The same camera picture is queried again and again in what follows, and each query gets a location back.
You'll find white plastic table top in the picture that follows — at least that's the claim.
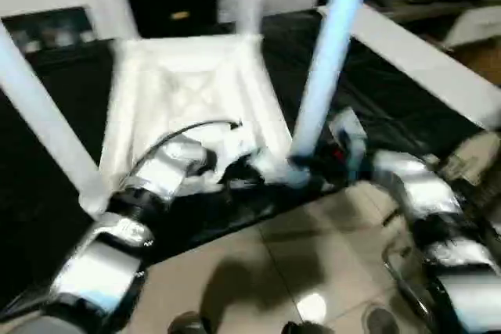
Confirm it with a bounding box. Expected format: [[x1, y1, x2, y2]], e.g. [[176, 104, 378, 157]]
[[82, 33, 314, 217]]

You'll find black work mat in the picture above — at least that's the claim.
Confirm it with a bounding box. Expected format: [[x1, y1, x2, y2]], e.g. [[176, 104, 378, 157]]
[[0, 5, 501, 307]]

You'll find white sheet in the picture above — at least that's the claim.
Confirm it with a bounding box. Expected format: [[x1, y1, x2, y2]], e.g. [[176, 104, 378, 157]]
[[317, 4, 501, 131]]

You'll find brown low bench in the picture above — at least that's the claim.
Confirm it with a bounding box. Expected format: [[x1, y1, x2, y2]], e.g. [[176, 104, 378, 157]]
[[368, 0, 501, 49]]

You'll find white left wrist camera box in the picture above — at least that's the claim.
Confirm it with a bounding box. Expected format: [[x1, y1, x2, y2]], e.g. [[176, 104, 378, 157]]
[[207, 124, 263, 186]]

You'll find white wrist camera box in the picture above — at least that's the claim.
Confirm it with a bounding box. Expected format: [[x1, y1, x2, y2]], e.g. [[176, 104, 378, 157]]
[[327, 109, 369, 182], [207, 124, 263, 186]]

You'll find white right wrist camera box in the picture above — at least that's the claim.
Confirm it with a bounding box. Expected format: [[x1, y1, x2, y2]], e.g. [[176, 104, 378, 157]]
[[327, 109, 369, 182]]

